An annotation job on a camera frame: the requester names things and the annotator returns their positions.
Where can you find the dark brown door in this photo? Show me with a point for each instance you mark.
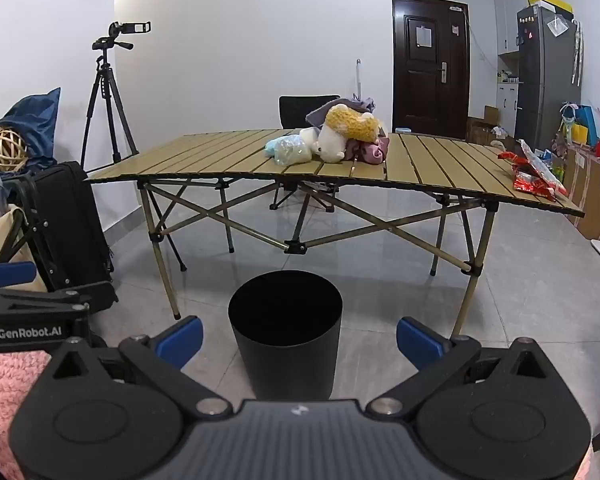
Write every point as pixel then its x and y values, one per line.
pixel 430 85

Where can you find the dark blue cloth bag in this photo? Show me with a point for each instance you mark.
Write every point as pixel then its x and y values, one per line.
pixel 35 125

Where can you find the white base cabinet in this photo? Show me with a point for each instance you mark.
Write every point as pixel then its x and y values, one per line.
pixel 507 105

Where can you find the tan slatted folding table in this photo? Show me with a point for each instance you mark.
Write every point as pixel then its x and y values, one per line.
pixel 430 170

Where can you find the white plush toy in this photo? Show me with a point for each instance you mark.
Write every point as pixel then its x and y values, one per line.
pixel 330 147

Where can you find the white foam block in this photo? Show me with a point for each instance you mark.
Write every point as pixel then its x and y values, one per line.
pixel 297 152

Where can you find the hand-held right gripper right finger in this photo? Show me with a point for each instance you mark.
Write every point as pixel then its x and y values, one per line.
pixel 417 344

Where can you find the woven rattan ball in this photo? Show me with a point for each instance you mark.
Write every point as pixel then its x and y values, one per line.
pixel 2 152

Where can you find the red snack bag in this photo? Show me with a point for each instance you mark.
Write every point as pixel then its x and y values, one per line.
pixel 535 180

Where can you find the small open cardboard boxes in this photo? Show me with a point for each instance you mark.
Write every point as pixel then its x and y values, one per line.
pixel 485 127

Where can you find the black folding chair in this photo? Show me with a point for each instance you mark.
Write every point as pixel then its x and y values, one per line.
pixel 300 112

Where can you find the black suitcase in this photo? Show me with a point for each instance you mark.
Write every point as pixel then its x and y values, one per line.
pixel 65 220

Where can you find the yellow plush toy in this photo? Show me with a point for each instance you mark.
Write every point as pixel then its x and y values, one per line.
pixel 350 122

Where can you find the large cardboard box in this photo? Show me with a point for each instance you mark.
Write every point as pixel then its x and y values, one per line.
pixel 585 195

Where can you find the person's pink fuzzy clothing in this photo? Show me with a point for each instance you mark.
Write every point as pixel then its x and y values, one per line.
pixel 15 375

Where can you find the yellow box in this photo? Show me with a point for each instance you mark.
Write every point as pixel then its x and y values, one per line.
pixel 550 2

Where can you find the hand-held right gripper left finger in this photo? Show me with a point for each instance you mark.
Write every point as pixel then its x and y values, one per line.
pixel 182 342

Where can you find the grey refrigerator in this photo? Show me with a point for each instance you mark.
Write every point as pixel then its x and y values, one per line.
pixel 545 85

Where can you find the beige canvas chair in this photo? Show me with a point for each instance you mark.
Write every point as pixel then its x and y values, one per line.
pixel 0 235

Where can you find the white wall cabinet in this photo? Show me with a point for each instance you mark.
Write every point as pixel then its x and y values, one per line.
pixel 512 15

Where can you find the pink satin cloth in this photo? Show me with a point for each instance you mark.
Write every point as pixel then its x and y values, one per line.
pixel 372 152

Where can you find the blue gift bag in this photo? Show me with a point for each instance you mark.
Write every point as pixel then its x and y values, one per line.
pixel 586 127

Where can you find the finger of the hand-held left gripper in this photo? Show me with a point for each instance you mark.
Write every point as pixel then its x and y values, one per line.
pixel 7 273
pixel 40 297

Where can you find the black camera tripod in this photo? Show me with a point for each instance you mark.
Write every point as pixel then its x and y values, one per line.
pixel 102 90

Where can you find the black round bin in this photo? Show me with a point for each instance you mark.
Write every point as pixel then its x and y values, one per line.
pixel 285 360

